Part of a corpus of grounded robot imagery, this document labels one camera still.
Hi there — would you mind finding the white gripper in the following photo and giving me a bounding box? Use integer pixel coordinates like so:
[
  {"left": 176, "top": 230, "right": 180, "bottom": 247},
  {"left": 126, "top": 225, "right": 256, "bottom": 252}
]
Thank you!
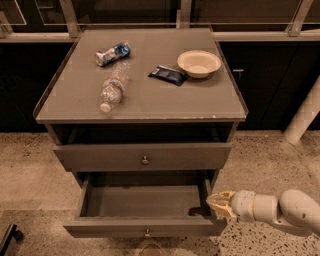
[{"left": 207, "top": 190, "right": 255, "bottom": 222}]

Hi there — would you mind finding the grey drawer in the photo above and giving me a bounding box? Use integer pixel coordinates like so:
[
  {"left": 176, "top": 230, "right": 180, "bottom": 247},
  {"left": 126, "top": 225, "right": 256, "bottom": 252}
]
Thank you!
[
  {"left": 54, "top": 143, "right": 231, "bottom": 172},
  {"left": 63, "top": 175, "right": 226, "bottom": 238}
]

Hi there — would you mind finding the grey top drawer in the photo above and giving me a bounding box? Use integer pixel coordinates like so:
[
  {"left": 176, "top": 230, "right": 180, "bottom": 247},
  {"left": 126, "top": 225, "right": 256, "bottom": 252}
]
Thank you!
[{"left": 54, "top": 143, "right": 231, "bottom": 172}]

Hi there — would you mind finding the grey drawer cabinet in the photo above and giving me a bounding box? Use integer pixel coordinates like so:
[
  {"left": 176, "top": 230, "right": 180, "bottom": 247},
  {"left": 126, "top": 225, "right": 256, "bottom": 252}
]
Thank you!
[{"left": 32, "top": 27, "right": 249, "bottom": 188}]

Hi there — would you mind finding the white paper bowl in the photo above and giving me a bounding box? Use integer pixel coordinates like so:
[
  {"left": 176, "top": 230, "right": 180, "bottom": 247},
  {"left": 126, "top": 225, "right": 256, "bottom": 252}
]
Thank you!
[{"left": 177, "top": 50, "right": 222, "bottom": 79}]

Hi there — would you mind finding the dark blue snack packet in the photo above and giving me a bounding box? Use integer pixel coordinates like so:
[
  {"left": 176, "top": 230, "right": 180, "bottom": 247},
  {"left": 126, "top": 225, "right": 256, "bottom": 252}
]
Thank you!
[{"left": 149, "top": 65, "right": 188, "bottom": 86}]

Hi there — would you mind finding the clear plastic water bottle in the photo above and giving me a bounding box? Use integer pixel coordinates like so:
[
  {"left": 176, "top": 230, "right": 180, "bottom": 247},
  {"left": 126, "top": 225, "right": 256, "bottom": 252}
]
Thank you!
[{"left": 100, "top": 62, "right": 130, "bottom": 113}]

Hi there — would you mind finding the crushed blue soda can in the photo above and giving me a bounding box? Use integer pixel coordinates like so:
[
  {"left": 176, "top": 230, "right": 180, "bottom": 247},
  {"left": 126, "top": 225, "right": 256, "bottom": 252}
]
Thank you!
[{"left": 95, "top": 41, "right": 131, "bottom": 67}]

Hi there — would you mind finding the black caster wheel base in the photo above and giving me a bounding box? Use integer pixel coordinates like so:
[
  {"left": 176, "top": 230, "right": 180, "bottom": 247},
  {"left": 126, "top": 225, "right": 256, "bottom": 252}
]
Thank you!
[{"left": 0, "top": 224, "right": 24, "bottom": 256}]

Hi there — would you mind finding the white diagonal post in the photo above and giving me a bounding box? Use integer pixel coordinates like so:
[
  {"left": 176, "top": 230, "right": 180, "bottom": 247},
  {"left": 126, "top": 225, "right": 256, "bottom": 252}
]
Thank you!
[{"left": 284, "top": 76, "right": 320, "bottom": 144}]

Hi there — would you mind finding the metal window frame rail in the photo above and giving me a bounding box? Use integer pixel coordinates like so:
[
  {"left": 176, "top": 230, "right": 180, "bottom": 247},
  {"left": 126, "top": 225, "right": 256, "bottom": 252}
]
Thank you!
[{"left": 0, "top": 0, "right": 320, "bottom": 42}]

